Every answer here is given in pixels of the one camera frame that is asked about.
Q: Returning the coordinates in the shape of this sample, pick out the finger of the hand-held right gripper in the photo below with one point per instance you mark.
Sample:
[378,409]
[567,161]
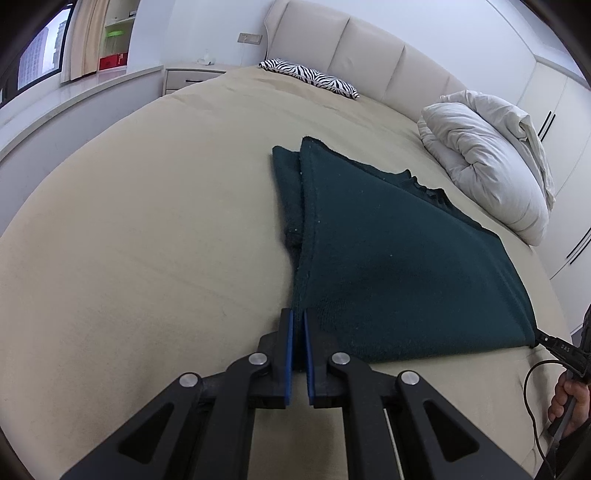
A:
[547,339]

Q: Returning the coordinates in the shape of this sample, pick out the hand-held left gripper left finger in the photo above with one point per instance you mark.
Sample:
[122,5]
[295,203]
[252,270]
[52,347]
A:
[284,355]

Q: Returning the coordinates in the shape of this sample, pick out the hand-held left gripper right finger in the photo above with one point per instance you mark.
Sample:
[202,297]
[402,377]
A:
[310,355]

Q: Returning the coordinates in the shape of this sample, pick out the dark green sweater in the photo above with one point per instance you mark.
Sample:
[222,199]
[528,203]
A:
[392,258]

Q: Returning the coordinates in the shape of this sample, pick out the person's right forearm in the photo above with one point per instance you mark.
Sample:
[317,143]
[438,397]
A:
[575,454]

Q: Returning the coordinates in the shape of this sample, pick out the person's right hand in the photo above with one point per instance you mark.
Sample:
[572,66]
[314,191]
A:
[565,404]

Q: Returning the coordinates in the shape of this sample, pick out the white folded duvet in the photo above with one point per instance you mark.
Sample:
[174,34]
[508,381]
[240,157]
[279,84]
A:
[489,161]

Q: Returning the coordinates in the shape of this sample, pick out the bed with beige sheet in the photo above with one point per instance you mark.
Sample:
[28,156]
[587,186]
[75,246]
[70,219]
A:
[138,221]

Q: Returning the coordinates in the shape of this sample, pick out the white wardrobe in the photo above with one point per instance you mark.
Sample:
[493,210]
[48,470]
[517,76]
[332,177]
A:
[558,101]

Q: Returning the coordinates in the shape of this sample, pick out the zebra print pillow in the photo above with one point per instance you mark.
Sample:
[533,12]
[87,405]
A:
[309,74]

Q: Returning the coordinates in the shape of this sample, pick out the white nightstand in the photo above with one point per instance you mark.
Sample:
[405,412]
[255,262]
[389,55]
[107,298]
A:
[189,78]

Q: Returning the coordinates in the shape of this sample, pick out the cream padded headboard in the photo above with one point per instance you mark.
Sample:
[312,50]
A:
[369,50]

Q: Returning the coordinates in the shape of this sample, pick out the white window sill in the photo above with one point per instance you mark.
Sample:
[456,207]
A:
[69,101]

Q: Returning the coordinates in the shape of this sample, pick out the red box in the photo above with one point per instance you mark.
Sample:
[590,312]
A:
[113,61]

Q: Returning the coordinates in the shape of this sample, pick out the green lid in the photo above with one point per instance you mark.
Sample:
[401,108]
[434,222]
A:
[114,33]

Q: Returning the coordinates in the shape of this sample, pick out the beige curtain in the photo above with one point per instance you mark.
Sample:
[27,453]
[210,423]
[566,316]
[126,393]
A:
[85,37]

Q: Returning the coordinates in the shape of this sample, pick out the black framed window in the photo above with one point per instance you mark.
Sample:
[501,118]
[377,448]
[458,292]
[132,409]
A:
[39,50]

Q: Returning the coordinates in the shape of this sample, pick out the wall socket panel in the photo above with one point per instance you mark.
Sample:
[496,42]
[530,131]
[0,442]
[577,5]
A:
[250,38]

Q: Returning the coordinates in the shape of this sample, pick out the white wall shelf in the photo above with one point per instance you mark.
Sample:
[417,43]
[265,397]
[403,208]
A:
[117,18]

